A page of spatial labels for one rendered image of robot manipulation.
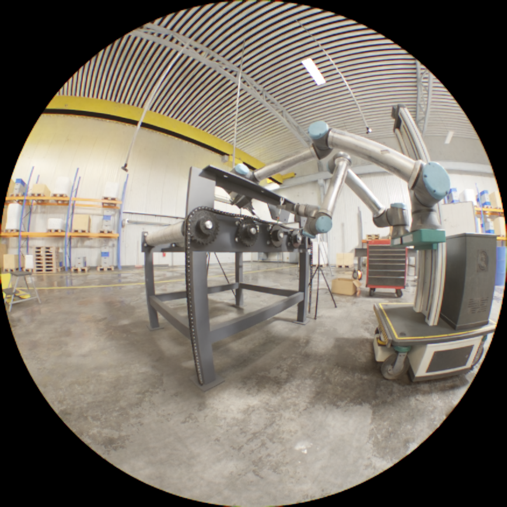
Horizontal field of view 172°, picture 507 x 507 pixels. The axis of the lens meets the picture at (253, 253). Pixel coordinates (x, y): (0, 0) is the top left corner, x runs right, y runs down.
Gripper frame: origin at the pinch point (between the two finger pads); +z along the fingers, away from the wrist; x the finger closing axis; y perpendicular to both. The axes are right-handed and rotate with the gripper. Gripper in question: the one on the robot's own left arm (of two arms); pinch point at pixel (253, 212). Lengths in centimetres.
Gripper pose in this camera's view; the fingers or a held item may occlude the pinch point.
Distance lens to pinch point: 123.3
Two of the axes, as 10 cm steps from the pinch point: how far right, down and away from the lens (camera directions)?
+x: -6.1, 1.7, 7.8
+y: 4.4, -7.3, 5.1
